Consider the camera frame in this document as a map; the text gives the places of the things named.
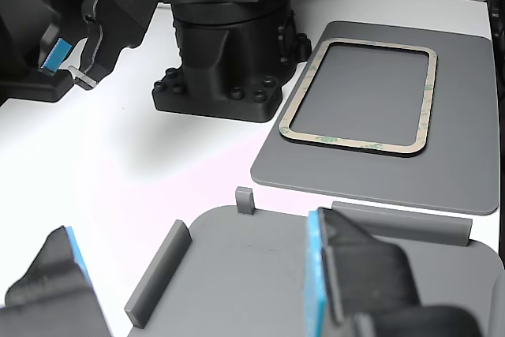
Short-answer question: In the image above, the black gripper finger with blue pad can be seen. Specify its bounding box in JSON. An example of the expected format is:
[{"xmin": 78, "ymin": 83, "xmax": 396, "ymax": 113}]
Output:
[{"xmin": 38, "ymin": 0, "xmax": 87, "ymax": 77}]

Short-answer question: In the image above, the flat dark grey tray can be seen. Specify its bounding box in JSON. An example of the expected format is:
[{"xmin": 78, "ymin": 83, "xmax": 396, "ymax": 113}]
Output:
[{"xmin": 250, "ymin": 19, "xmax": 499, "ymax": 218}]

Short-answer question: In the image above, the black enclosure frame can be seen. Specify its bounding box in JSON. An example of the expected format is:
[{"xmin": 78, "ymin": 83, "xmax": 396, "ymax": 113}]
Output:
[{"xmin": 487, "ymin": 0, "xmax": 505, "ymax": 101}]

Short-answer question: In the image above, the black six-joint robot arm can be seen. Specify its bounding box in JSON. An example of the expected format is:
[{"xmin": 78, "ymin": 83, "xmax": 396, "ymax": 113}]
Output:
[{"xmin": 151, "ymin": 0, "xmax": 312, "ymax": 124}]

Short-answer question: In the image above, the tan rectangular adhesive frame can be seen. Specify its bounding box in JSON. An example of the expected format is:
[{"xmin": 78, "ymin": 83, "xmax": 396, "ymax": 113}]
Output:
[{"xmin": 277, "ymin": 36, "xmax": 439, "ymax": 159}]

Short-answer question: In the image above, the tall black bracket foot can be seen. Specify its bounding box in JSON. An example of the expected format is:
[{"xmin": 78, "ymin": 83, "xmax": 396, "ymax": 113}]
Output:
[{"xmin": 0, "ymin": 70, "xmax": 76, "ymax": 103}]

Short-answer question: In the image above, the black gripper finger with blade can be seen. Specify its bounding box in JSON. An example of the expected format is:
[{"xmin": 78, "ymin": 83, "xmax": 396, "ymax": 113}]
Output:
[{"xmin": 66, "ymin": 0, "xmax": 142, "ymax": 91}]

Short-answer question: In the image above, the static gripper finger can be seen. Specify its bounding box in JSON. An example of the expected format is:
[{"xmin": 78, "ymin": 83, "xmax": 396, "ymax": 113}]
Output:
[
  {"xmin": 303, "ymin": 206, "xmax": 487, "ymax": 337},
  {"xmin": 0, "ymin": 225, "xmax": 114, "ymax": 337}
]

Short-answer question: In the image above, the grey holder with ridges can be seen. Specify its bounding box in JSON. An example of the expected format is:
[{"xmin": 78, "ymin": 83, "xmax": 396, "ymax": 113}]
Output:
[{"xmin": 124, "ymin": 185, "xmax": 505, "ymax": 337}]

